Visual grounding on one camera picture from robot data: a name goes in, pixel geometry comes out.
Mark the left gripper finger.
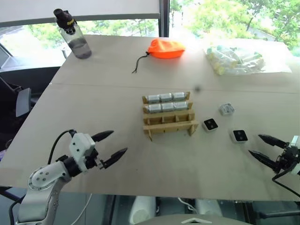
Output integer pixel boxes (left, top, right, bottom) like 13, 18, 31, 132
91, 130, 115, 142
103, 147, 128, 169

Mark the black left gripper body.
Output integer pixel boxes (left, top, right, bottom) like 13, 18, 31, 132
84, 148, 106, 170

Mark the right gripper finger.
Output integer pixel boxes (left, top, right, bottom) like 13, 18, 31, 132
257, 134, 287, 149
248, 150, 278, 174

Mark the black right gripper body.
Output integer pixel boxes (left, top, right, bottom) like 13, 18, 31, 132
274, 142, 300, 174

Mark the wooden rack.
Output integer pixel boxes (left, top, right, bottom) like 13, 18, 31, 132
141, 91, 199, 142

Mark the white rounded robot leg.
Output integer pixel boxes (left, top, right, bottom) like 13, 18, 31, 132
195, 199, 223, 217
129, 196, 157, 224

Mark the black chair grey armrest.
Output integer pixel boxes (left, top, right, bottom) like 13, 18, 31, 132
0, 76, 41, 153

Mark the clear plastic bag of tubes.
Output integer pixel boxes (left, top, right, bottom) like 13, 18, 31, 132
205, 44, 293, 76

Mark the clear water bottle black cap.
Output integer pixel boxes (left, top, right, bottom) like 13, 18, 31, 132
53, 8, 92, 60

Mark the grey robot torso white chevron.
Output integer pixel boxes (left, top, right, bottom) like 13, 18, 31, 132
137, 212, 247, 225

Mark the white roller blind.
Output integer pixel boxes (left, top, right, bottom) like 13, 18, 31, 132
0, 0, 160, 24

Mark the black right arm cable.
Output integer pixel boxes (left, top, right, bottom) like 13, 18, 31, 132
271, 170, 300, 196

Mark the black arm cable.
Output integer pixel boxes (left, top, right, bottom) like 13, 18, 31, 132
271, 170, 300, 196
47, 129, 77, 165

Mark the white square device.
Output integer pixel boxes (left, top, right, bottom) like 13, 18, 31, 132
202, 119, 219, 134
232, 129, 250, 144

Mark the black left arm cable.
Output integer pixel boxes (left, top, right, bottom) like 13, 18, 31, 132
47, 129, 77, 165

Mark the thin white cable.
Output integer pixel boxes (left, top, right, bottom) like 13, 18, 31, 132
177, 197, 196, 213
67, 194, 94, 225

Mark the small silver device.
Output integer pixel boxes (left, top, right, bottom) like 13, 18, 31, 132
219, 102, 236, 116

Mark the orange drawstring pouch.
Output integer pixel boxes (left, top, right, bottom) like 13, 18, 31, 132
132, 38, 187, 75

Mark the dark window frame post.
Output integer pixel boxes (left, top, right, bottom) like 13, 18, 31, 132
158, 0, 171, 38

